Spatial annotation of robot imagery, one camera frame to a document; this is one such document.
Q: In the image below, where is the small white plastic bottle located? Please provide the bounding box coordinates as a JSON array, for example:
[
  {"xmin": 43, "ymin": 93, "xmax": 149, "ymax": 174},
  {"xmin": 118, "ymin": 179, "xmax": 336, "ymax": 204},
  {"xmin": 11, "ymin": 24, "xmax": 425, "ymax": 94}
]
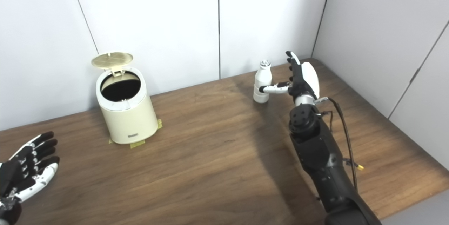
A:
[{"xmin": 253, "ymin": 60, "xmax": 272, "ymax": 104}]

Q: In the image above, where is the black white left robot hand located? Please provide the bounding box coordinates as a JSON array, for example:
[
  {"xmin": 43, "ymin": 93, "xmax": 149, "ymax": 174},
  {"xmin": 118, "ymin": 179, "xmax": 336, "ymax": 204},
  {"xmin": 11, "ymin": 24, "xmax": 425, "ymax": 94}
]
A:
[{"xmin": 0, "ymin": 131, "xmax": 60, "ymax": 225}]

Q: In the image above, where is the round cream bin lid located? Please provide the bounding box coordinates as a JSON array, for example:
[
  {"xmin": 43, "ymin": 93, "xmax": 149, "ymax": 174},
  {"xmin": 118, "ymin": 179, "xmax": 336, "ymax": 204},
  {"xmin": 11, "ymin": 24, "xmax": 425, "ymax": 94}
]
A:
[{"xmin": 91, "ymin": 52, "xmax": 134, "ymax": 76}]

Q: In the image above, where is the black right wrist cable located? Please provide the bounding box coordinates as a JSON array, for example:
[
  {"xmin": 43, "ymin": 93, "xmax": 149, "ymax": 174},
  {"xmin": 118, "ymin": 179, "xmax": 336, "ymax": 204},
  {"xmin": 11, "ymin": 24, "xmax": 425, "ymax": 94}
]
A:
[{"xmin": 314, "ymin": 97, "xmax": 364, "ymax": 192}]

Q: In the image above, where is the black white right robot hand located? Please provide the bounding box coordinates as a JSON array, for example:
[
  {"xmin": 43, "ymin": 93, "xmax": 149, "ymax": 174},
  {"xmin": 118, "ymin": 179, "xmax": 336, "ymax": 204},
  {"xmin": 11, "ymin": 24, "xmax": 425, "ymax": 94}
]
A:
[{"xmin": 259, "ymin": 51, "xmax": 320, "ymax": 106}]

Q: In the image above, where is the cream-colored bin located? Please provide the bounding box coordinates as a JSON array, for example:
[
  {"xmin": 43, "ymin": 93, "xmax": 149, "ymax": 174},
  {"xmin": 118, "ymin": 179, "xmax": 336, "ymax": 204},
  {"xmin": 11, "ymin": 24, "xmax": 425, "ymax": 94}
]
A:
[{"xmin": 91, "ymin": 52, "xmax": 158, "ymax": 145}]

